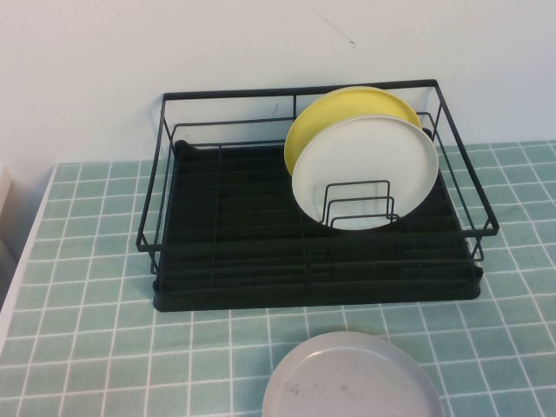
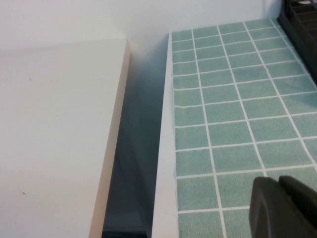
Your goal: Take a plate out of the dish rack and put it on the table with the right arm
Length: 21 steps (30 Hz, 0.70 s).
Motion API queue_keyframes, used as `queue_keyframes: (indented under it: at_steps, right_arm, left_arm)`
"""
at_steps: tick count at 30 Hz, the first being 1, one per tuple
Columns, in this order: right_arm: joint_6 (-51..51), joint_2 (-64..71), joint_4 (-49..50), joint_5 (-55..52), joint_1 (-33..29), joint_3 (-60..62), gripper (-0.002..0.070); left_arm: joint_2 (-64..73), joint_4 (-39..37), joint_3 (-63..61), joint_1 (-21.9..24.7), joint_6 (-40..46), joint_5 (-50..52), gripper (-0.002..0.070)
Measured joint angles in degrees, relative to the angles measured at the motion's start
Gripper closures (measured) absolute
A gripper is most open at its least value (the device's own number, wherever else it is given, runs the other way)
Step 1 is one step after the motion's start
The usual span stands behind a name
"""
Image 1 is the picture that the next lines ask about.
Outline grey plate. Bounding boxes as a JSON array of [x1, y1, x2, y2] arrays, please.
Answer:
[[261, 331, 445, 417]]

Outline yellow plate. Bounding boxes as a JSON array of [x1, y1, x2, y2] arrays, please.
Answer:
[[284, 85, 423, 178]]

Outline white plate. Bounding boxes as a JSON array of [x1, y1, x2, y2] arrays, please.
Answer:
[[291, 115, 440, 232]]

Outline black plastic crate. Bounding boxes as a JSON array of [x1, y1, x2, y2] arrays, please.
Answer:
[[152, 138, 484, 313]]

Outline green checked tablecloth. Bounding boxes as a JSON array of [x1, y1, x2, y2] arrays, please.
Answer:
[[0, 139, 556, 417]]

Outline black wire dish rack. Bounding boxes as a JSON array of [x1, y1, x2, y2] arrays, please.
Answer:
[[136, 78, 500, 275]]

